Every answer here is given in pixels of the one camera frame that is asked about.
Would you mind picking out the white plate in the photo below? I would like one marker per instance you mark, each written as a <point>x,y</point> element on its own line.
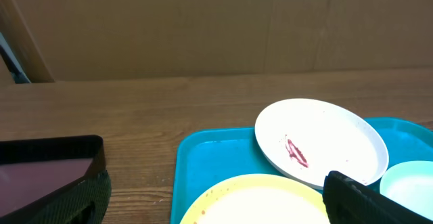
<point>305,139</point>

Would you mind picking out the light blue plate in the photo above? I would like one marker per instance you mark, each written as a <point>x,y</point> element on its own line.
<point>410,185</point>

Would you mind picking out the teal serving tray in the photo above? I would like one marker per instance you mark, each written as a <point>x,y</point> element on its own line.
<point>207,157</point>

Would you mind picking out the black tray with red liquid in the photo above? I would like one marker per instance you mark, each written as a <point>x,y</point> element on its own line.
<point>34,168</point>

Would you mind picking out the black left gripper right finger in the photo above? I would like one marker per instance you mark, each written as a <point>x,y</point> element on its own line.
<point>349,202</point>

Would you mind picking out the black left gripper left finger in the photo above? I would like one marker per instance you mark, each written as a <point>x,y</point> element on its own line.
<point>86,203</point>

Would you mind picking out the yellow-green plate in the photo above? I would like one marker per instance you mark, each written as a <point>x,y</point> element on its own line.
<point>257,199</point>

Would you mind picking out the black object top-left corner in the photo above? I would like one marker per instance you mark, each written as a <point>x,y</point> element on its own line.
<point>12,63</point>

